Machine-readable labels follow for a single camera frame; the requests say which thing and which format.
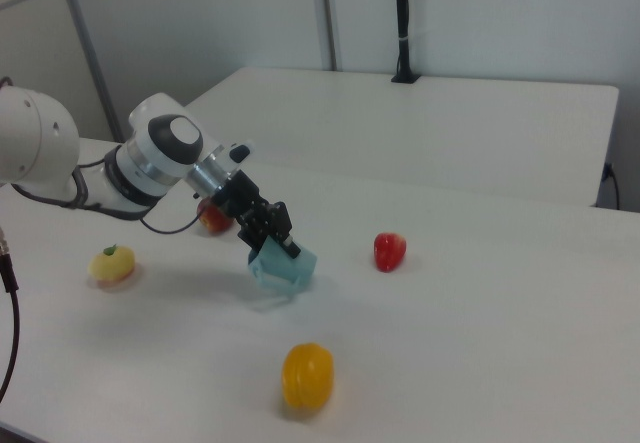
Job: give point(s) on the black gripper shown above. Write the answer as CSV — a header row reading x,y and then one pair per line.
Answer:
x,y
257,215

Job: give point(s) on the light blue faceted mug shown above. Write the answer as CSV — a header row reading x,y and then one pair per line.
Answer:
x,y
280,268

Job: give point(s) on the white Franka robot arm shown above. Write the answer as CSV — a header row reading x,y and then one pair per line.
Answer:
x,y
145,158

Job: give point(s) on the dark red apple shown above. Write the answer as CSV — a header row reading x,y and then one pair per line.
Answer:
x,y
215,219

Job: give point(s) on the red strawberry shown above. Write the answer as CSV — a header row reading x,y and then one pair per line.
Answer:
x,y
389,252

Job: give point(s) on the yellow bell pepper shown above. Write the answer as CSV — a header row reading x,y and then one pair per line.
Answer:
x,y
306,375

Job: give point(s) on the yellow peach with green leaf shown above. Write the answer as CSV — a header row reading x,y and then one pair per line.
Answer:
x,y
112,264

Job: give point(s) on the white adjacent table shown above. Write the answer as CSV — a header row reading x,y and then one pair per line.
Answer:
x,y
400,128

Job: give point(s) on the black camera pole with base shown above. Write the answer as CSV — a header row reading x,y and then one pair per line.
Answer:
x,y
402,23

